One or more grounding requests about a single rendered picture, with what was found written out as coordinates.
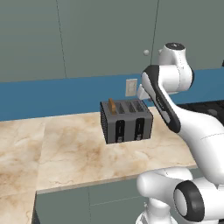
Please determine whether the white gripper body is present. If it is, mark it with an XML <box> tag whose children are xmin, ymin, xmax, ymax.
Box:
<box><xmin>136</xmin><ymin>83</ymin><xmax>151</xmax><ymax>101</ymax></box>

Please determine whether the brown bread slice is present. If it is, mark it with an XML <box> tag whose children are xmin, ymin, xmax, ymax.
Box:
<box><xmin>108</xmin><ymin>97</ymin><xmax>117</xmax><ymax>116</ymax></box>

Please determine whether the grey four-slot toaster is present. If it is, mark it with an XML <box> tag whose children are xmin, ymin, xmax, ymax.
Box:
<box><xmin>99</xmin><ymin>98</ymin><xmax>154</xmax><ymax>145</ymax></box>

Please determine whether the black hob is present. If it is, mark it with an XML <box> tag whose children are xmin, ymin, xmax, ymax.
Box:
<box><xmin>176</xmin><ymin>100</ymin><xmax>224</xmax><ymax>118</ymax></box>

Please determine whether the grey-green drawer front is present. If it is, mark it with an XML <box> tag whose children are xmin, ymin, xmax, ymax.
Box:
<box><xmin>87</xmin><ymin>178</ymin><xmax>145</xmax><ymax>207</ymax></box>

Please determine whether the grey-green base cupboard door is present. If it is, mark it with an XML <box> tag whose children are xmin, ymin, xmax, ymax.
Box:
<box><xmin>34</xmin><ymin>186</ymin><xmax>90</xmax><ymax>224</ymax></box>
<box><xmin>88</xmin><ymin>199</ymin><xmax>149</xmax><ymax>224</ymax></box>

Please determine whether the white wall outlet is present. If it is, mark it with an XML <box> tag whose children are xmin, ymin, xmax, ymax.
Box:
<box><xmin>125</xmin><ymin>78</ymin><xmax>138</xmax><ymax>98</ymax></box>

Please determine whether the grey-green wall cupboard door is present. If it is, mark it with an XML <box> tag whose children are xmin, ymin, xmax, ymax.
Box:
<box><xmin>0</xmin><ymin>0</ymin><xmax>67</xmax><ymax>83</ymax></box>
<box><xmin>55</xmin><ymin>0</ymin><xmax>160</xmax><ymax>80</ymax></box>
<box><xmin>150</xmin><ymin>0</ymin><xmax>224</xmax><ymax>72</ymax></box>

